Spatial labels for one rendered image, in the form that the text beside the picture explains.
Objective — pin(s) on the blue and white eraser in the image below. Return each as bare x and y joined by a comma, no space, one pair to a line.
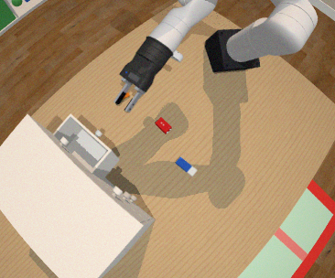
186,166

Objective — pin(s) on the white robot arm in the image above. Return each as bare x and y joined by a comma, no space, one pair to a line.
285,32

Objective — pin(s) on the red nine-volt battery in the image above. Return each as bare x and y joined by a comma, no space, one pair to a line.
163,125

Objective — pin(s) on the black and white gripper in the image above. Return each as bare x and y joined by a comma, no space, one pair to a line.
151,57

